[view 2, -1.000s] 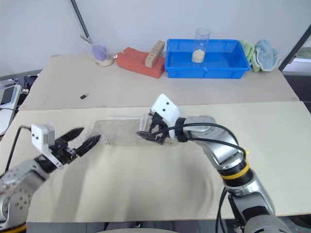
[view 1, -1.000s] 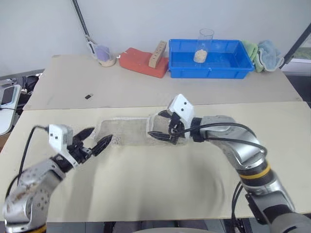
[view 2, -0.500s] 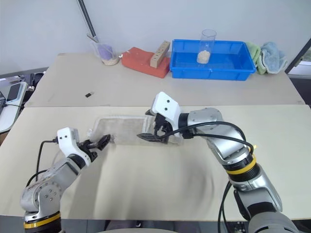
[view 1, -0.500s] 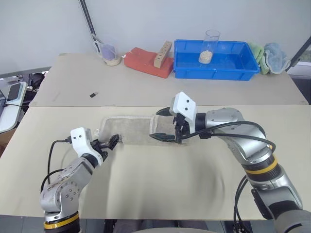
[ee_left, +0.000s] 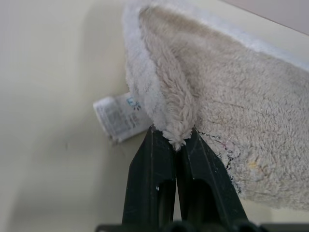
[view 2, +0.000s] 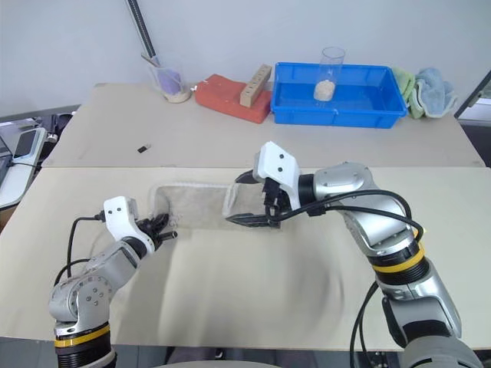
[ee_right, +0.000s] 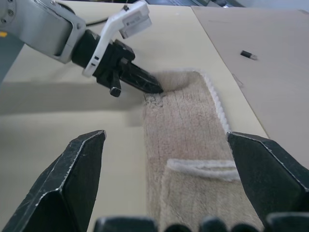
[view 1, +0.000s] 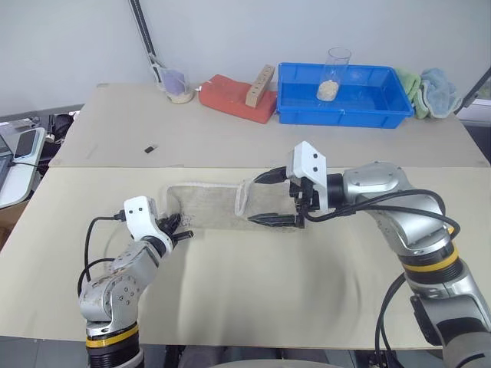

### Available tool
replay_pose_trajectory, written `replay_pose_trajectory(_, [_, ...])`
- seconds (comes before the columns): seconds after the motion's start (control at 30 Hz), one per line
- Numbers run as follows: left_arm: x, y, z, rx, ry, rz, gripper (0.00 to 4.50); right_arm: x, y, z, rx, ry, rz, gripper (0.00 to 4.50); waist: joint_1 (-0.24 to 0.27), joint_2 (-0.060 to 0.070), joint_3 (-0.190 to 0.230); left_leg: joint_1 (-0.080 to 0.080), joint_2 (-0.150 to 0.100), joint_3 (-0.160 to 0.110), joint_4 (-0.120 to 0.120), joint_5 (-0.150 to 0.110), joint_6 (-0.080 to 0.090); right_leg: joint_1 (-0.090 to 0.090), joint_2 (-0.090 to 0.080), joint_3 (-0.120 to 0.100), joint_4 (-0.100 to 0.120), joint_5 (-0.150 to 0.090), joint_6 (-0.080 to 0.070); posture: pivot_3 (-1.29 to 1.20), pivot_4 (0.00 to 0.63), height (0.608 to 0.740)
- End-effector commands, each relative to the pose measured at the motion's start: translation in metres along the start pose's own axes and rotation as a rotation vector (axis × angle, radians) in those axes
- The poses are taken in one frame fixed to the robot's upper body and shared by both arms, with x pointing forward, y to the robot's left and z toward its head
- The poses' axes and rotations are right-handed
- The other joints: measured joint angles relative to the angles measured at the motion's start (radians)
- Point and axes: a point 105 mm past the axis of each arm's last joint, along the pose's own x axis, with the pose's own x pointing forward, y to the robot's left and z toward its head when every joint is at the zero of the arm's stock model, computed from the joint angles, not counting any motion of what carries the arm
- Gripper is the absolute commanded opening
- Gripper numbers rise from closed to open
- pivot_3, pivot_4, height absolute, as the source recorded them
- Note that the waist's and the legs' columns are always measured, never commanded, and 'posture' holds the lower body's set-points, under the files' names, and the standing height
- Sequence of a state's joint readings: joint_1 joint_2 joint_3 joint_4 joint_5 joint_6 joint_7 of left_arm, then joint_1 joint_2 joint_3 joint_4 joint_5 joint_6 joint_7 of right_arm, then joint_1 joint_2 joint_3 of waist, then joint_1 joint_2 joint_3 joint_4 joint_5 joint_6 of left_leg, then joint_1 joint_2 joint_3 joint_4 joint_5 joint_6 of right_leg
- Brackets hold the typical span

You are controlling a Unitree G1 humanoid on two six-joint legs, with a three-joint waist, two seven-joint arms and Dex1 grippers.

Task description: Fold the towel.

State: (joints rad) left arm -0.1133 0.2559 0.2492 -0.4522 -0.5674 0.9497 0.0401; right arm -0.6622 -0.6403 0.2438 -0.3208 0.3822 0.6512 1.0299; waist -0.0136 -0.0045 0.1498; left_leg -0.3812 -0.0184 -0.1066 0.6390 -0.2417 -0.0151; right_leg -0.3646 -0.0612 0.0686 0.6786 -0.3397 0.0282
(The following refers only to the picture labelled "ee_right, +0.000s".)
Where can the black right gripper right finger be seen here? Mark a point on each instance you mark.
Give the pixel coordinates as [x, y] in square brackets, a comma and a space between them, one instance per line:
[272, 178]

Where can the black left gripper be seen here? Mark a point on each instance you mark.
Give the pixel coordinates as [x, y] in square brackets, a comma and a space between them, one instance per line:
[113, 62]

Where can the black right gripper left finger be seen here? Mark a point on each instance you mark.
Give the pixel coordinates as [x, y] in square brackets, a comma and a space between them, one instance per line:
[72, 183]

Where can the beige plush towel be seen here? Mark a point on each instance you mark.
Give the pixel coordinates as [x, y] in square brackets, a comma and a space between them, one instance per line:
[183, 135]

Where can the grey-brown cardboard sheet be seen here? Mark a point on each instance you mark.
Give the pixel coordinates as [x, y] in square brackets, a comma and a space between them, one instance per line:
[265, 91]

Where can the small black usb stick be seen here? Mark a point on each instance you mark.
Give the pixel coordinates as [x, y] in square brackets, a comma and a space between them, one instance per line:
[248, 55]

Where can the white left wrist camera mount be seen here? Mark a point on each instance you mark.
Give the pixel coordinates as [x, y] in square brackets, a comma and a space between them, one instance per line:
[113, 26]

